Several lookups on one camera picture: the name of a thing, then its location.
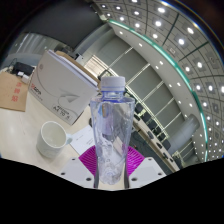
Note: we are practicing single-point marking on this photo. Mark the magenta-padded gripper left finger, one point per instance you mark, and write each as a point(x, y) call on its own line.
point(75, 170)

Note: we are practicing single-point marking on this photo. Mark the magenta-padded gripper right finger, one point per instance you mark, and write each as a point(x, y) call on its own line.
point(148, 170)

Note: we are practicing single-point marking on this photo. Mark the clear plastic water bottle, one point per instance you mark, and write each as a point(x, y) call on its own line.
point(112, 133)

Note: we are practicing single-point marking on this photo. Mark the white printed paper sheet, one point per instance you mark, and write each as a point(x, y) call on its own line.
point(83, 140)

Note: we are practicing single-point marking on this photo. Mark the white ceramic mug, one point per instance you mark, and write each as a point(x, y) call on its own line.
point(50, 146)

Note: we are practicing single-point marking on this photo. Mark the group of black office chairs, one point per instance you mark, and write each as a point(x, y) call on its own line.
point(151, 125)

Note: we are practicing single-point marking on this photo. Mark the white copy paper carton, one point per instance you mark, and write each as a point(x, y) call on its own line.
point(60, 90)

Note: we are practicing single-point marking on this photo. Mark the brown paper envelope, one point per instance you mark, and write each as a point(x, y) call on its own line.
point(13, 93)

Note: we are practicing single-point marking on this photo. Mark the black power adapter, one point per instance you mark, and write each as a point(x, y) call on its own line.
point(23, 68)

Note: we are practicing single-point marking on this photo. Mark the group of ceiling lights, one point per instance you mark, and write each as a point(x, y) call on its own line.
point(181, 41)

